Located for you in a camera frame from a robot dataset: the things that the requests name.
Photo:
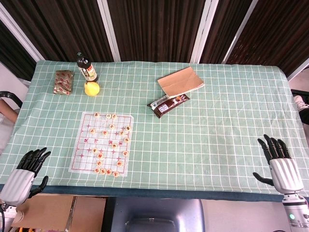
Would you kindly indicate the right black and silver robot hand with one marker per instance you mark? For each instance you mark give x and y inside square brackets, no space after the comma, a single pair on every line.
[285,174]

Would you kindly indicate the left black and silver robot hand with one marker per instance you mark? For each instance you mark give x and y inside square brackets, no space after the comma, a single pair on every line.
[17,183]

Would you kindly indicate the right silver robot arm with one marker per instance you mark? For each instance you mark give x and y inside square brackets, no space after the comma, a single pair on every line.
[295,210]

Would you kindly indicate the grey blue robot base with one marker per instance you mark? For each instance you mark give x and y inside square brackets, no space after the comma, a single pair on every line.
[159,215]

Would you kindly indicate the brown cardboard box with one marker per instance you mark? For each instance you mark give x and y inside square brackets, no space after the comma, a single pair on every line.
[88,215]
[43,212]

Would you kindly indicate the seated person in grey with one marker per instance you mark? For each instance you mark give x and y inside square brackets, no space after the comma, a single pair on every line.
[6,120]

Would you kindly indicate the white sneaker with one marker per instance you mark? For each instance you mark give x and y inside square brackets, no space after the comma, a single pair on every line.
[300,102]

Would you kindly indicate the black chair armrest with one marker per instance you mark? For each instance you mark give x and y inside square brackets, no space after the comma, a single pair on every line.
[12,96]

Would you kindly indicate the translucent Chinese chess board sheet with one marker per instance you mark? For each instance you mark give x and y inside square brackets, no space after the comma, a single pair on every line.
[96,142]

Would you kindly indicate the green white checked tablecloth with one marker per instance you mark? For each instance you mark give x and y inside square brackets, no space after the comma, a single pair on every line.
[193,135]

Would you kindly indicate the gold and red snack packet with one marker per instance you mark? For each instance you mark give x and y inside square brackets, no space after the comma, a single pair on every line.
[63,82]

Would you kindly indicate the yellow pear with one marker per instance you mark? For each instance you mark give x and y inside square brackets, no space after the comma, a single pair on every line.
[91,89]

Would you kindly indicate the dark sauce bottle with label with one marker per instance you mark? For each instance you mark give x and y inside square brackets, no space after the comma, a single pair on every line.
[88,70]

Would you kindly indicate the brown chocolate snack wrapper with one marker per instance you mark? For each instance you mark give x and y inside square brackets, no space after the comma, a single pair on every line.
[167,105]

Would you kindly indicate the brown paper notebook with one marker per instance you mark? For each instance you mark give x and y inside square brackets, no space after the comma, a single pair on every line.
[181,81]

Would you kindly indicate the dark brown slatted curtain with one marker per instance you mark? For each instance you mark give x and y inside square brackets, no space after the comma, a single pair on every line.
[157,29]
[277,33]
[62,26]
[224,26]

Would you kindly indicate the white frame post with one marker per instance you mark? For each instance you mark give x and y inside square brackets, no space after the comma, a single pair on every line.
[109,29]
[239,31]
[204,31]
[21,33]
[299,68]

